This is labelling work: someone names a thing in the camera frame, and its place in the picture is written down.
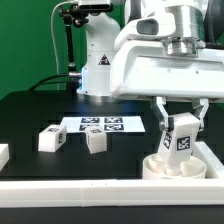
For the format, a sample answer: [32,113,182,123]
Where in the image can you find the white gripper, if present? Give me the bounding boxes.
[110,40,224,132]

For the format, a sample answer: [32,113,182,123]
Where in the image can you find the white round stool seat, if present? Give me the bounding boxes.
[142,153,207,180]

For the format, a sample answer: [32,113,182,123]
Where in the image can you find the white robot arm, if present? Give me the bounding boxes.
[78,0,224,129]

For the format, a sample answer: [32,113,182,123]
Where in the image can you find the white marker sheet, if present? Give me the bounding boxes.
[61,116,145,133]

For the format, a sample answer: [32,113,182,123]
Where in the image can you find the white U-shaped fence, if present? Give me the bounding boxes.
[0,142,224,208]

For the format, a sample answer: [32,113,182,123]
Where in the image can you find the black cables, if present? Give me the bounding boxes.
[27,71,82,92]

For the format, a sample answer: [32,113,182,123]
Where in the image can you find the black rear camera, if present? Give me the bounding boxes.
[78,0,112,12]

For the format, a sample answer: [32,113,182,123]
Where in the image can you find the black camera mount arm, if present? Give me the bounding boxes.
[59,4,88,72]

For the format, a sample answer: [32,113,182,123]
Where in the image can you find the white cable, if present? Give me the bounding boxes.
[50,0,78,91]

